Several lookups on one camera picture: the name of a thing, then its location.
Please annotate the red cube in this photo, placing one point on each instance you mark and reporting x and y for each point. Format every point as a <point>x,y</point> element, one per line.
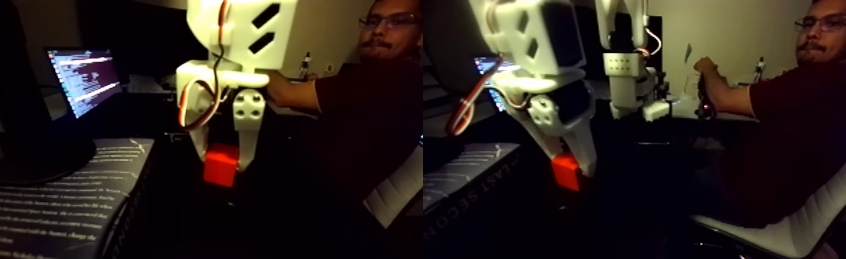
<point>220,168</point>

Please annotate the dark leader arm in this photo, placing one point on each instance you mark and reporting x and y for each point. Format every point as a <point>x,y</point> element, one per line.
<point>706,101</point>

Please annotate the person's left hand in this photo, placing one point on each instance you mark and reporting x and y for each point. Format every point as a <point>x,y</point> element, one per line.
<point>278,85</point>

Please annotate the black case with lettered strip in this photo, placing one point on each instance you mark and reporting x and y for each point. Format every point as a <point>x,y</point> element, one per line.
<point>278,166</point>

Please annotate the small standing figurine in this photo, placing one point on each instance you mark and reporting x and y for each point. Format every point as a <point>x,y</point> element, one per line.
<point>306,65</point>

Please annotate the small pale desk ornament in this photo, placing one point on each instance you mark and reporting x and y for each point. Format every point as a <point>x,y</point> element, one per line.
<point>330,70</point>

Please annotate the person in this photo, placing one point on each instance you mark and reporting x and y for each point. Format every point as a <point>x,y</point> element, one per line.
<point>372,116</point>

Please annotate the open laptop with lit screen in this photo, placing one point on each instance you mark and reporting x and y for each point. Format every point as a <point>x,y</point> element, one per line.
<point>84,79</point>

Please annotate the black box with white text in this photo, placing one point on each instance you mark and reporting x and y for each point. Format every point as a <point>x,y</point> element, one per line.
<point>47,202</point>

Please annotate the black monitor with round stand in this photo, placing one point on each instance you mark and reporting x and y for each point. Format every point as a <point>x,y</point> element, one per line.
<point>11,108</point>

